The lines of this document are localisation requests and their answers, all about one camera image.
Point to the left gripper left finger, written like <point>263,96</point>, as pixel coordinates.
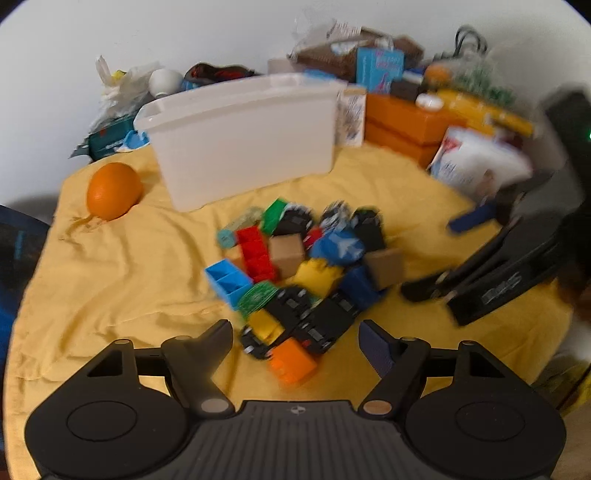
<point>192,362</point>

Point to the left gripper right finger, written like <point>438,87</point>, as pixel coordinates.
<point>400,363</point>

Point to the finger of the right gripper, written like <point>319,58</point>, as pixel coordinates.
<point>442,283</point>
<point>501,206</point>

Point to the wooden cube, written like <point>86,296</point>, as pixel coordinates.
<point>286,254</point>
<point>386,267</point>

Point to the blue tray block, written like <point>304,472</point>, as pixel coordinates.
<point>228,281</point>

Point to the green patterned arch block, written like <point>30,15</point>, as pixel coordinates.
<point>256,298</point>

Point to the orange building block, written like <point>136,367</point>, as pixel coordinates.
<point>291,362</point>

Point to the blue airplane round block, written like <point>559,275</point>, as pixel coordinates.
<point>338,247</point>

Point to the long red building block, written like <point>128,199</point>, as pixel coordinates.
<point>255,255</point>

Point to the yellow duplo brick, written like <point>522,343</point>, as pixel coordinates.
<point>318,277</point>

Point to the white baby wipes pack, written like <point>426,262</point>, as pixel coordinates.
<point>478,166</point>

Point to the yellow flat boxes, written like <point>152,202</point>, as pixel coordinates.
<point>484,117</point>

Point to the green patterned plastic bag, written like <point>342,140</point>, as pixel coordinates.
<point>475,74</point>

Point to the white earbuds case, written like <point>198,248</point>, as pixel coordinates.
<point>429,102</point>

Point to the teal green cylinder toy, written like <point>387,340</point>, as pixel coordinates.
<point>226,237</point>

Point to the yellow cloth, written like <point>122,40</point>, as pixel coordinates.
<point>141,277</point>

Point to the orange box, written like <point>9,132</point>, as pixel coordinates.
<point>407,129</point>

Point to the small black box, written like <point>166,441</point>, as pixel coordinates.
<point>406,90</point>

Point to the green square block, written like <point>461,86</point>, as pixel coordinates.
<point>271,216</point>

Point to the orange fruit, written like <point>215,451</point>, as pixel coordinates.
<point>113,190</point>

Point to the small milk carton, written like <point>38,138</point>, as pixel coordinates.
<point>351,116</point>

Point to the blue dinosaur box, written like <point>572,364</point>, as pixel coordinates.
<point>377,68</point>

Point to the blue black stroller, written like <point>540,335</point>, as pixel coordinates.
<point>22,241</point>

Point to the white plastic bin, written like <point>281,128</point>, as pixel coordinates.
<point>221,140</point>

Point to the brown woven package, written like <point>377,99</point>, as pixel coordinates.
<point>338,57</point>

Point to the white plastic bag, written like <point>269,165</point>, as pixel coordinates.
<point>123,92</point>

